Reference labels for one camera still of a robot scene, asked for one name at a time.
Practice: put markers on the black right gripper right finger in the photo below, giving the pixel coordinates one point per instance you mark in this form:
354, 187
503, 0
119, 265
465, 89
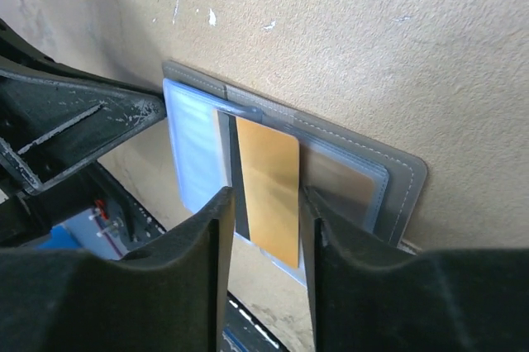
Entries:
365, 295

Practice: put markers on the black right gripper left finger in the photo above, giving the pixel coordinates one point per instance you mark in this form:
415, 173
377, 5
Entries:
40, 293

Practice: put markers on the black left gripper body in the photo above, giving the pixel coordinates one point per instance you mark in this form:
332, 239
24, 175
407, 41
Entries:
26, 217

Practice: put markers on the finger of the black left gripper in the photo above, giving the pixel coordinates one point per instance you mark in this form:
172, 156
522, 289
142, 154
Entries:
53, 126

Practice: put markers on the grey card holder wallet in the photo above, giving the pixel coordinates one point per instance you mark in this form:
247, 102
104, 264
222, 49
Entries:
202, 113

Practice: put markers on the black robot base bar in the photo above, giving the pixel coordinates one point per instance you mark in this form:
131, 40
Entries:
170, 293

